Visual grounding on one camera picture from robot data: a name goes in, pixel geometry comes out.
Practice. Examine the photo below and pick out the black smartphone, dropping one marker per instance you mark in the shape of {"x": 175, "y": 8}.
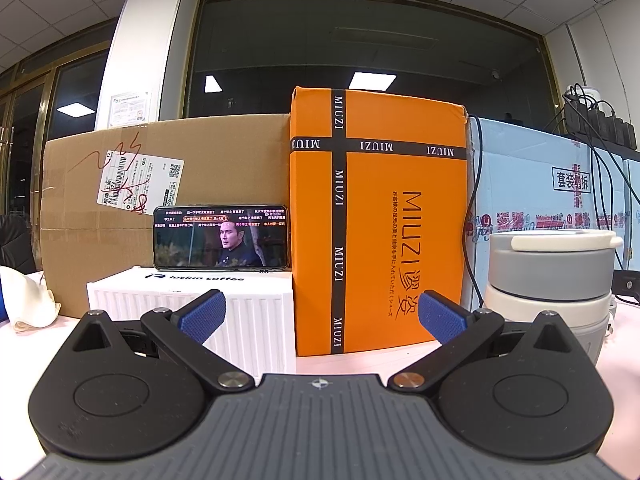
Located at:
{"x": 220, "y": 240}

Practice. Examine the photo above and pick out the white wall notice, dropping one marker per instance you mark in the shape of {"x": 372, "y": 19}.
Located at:
{"x": 129, "y": 109}

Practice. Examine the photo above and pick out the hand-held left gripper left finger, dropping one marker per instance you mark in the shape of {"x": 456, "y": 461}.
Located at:
{"x": 202, "y": 315}

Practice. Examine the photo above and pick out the brown cardboard box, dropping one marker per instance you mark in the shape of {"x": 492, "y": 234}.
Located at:
{"x": 225, "y": 160}

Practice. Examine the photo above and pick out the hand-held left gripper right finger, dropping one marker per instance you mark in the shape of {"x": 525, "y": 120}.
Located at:
{"x": 442, "y": 315}

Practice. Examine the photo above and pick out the gold framed glass door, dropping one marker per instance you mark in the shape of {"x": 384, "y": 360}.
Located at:
{"x": 30, "y": 125}

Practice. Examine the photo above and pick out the large light blue carton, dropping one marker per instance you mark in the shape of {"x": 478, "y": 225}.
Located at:
{"x": 525, "y": 185}

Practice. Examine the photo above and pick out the black chair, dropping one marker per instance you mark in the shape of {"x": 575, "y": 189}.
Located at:
{"x": 15, "y": 245}

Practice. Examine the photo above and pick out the grey and white container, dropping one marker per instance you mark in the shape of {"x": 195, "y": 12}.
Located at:
{"x": 550, "y": 270}

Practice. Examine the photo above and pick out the white ribbed box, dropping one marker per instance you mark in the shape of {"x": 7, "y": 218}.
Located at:
{"x": 260, "y": 320}

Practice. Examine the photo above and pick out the white shipping label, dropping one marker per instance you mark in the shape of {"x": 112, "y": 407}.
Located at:
{"x": 145, "y": 175}

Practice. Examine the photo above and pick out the dark glass window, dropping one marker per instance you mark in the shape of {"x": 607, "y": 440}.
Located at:
{"x": 350, "y": 45}

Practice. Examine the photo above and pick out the orange box with black bands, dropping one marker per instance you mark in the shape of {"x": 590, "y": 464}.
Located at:
{"x": 400, "y": 260}

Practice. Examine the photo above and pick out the black device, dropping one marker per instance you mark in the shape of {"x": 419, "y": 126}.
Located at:
{"x": 627, "y": 287}

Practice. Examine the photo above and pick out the black power adapter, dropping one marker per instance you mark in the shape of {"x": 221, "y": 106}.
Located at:
{"x": 597, "y": 121}
{"x": 576, "y": 116}
{"x": 629, "y": 134}
{"x": 614, "y": 127}

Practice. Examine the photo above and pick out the white appliance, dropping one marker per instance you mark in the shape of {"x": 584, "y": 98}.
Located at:
{"x": 582, "y": 92}

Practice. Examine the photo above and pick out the white cloth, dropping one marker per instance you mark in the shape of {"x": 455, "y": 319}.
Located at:
{"x": 25, "y": 295}

